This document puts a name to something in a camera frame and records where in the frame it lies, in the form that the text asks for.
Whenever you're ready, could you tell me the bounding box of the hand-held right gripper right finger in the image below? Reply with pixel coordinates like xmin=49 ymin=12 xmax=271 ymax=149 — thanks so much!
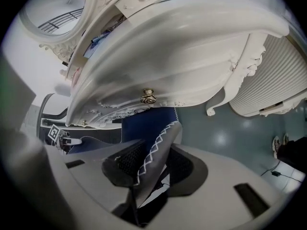
xmin=153 ymin=144 xmax=288 ymax=230

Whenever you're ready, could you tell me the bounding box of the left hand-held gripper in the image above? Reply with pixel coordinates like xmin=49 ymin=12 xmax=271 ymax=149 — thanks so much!
xmin=47 ymin=124 xmax=83 ymax=154

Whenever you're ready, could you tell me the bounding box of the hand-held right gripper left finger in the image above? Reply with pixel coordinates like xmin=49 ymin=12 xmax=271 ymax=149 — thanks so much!
xmin=45 ymin=139 xmax=150 ymax=221

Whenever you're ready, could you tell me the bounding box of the blue padded chair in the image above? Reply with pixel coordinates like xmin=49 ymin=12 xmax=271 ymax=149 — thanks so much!
xmin=66 ymin=105 xmax=184 ymax=209

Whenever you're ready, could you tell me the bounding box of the white ornate furniture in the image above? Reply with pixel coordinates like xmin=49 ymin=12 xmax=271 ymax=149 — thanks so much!
xmin=65 ymin=0 xmax=291 ymax=129

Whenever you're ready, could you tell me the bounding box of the blue and white paper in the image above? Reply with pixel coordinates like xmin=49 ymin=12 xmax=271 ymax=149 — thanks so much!
xmin=83 ymin=35 xmax=109 ymax=58

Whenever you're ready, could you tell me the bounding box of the white ribbed round table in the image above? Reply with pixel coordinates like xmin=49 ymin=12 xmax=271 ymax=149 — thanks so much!
xmin=227 ymin=34 xmax=307 ymax=117

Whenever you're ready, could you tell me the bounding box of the white carved oval vanity mirror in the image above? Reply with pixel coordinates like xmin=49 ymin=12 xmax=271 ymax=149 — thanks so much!
xmin=19 ymin=0 xmax=168 ymax=64

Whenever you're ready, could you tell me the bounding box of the black power adapter with cable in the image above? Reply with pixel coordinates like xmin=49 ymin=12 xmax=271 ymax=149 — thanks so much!
xmin=260 ymin=159 xmax=303 ymax=184

